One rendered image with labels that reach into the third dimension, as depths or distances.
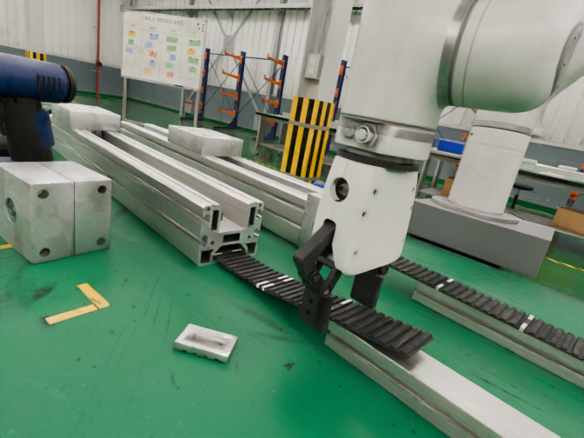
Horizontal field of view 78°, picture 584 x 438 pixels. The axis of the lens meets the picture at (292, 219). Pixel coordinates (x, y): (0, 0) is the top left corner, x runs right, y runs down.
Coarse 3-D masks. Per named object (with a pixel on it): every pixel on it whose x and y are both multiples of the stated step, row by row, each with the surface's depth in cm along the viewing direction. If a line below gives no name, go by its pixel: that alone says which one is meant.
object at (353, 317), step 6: (366, 306) 38; (348, 312) 36; (354, 312) 37; (360, 312) 37; (366, 312) 37; (372, 312) 37; (336, 318) 35; (342, 318) 35; (348, 318) 36; (354, 318) 35; (360, 318) 35; (366, 318) 36; (342, 324) 34; (348, 324) 34; (354, 324) 34
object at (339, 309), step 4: (348, 300) 40; (336, 304) 38; (340, 304) 38; (344, 304) 38; (348, 304) 39; (352, 304) 38; (356, 304) 38; (360, 304) 39; (332, 308) 37; (336, 308) 38; (340, 308) 38; (344, 308) 37; (348, 308) 38; (352, 308) 38; (356, 308) 38; (332, 312) 37; (336, 312) 36; (340, 312) 36; (344, 312) 37; (332, 316) 35; (336, 316) 36
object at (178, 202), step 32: (64, 128) 86; (96, 160) 72; (128, 160) 61; (160, 160) 68; (128, 192) 62; (160, 192) 56; (192, 192) 50; (224, 192) 54; (160, 224) 54; (192, 224) 47; (224, 224) 52; (256, 224) 52; (192, 256) 48
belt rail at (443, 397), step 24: (336, 336) 36; (360, 336) 34; (360, 360) 34; (384, 360) 32; (408, 360) 32; (432, 360) 32; (384, 384) 32; (408, 384) 30; (432, 384) 29; (456, 384) 30; (432, 408) 29; (456, 408) 28; (480, 408) 28; (504, 408) 28; (456, 432) 28; (480, 432) 26; (504, 432) 26; (528, 432) 26; (552, 432) 27
